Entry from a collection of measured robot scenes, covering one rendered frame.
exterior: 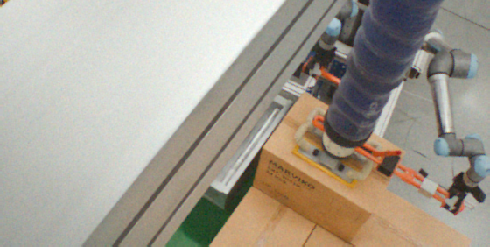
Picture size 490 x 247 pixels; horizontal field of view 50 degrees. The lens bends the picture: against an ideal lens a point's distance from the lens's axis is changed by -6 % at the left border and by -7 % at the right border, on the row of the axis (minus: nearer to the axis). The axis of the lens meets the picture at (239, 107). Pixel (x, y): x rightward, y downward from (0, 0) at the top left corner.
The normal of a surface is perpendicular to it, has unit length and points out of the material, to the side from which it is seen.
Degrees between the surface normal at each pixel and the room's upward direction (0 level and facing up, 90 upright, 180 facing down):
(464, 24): 0
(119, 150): 0
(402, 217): 0
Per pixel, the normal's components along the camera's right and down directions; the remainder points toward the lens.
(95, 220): 0.41, -0.32
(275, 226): 0.10, -0.54
